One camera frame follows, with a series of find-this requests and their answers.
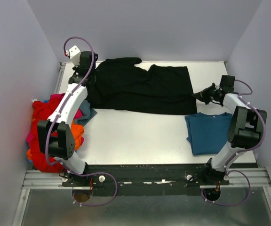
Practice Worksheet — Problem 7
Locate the black t-shirt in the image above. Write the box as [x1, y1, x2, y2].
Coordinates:
[87, 57, 197, 115]

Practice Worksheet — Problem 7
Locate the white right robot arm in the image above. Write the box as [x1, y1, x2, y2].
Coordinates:
[192, 75, 267, 185]

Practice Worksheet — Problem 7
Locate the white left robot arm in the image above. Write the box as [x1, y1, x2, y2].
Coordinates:
[37, 47, 98, 186]

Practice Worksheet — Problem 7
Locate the folded teal t-shirt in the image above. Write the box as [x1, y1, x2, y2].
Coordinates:
[185, 113, 232, 156]

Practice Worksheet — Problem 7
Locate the grey-blue t-shirt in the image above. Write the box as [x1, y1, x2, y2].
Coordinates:
[74, 100, 97, 127]

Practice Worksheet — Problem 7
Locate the magenta t-shirt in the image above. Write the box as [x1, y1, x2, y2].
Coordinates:
[26, 93, 84, 146]

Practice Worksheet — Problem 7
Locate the red t-shirt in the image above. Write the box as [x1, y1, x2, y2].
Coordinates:
[26, 94, 64, 173]

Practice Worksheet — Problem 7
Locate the orange t-shirt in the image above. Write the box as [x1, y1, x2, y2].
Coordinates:
[26, 118, 84, 161]

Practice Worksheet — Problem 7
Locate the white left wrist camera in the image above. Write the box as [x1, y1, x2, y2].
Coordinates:
[64, 45, 81, 66]

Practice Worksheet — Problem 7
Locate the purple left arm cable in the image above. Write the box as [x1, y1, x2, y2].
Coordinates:
[45, 37, 97, 166]

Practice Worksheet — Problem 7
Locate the aluminium frame rail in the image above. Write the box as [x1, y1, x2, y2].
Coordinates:
[22, 168, 271, 190]

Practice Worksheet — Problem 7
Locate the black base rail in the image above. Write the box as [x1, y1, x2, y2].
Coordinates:
[63, 164, 229, 197]

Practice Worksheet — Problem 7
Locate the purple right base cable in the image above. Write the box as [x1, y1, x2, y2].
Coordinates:
[201, 169, 253, 207]

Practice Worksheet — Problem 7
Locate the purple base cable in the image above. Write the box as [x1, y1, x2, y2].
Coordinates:
[73, 172, 119, 208]
[201, 169, 253, 207]

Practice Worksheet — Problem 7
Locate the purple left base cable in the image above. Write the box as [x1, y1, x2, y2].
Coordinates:
[73, 172, 119, 208]

